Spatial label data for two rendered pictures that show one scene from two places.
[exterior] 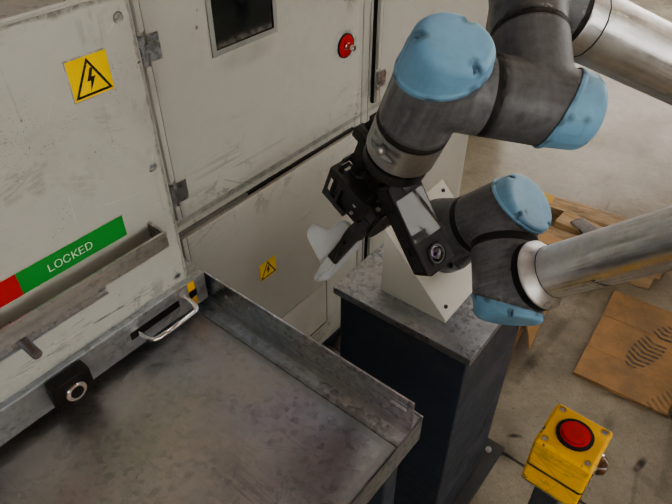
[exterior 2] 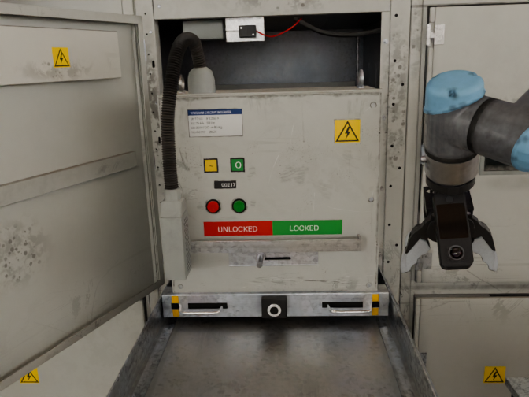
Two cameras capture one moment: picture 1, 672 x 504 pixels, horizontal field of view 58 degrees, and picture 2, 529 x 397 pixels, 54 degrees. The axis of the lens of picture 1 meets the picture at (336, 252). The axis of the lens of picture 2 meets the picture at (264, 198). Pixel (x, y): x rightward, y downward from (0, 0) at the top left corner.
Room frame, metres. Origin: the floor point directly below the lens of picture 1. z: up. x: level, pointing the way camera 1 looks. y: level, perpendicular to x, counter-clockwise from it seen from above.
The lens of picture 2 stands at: (-0.13, -0.52, 1.46)
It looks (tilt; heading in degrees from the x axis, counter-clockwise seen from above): 15 degrees down; 54
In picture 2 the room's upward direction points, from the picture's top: 2 degrees counter-clockwise
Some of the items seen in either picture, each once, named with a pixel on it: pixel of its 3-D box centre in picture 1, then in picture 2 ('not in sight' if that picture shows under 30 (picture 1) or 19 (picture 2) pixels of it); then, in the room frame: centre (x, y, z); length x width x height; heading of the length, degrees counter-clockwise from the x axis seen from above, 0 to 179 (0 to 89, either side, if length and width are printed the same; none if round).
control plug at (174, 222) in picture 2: not in sight; (175, 237); (0.36, 0.48, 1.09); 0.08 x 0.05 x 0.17; 51
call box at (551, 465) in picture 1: (566, 455); not in sight; (0.47, -0.32, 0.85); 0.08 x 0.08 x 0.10; 51
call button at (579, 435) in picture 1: (574, 435); not in sight; (0.47, -0.32, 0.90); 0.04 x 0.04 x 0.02
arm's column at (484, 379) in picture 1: (422, 390); not in sight; (0.95, -0.22, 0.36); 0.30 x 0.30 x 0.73; 52
